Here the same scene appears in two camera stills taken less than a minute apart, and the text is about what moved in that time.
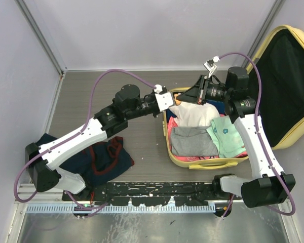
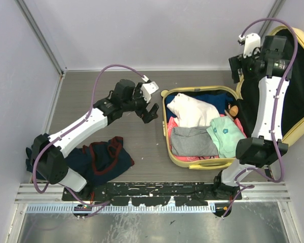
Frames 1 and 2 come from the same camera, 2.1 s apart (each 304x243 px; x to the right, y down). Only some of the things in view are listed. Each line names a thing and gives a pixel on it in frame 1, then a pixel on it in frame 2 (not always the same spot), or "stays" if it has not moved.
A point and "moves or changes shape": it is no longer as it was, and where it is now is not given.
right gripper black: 194,94 → 236,62
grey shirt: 193,141 stays
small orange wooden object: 178,102 moves or changes shape
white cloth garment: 193,114 stays
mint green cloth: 229,142 stays
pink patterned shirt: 172,123 stays
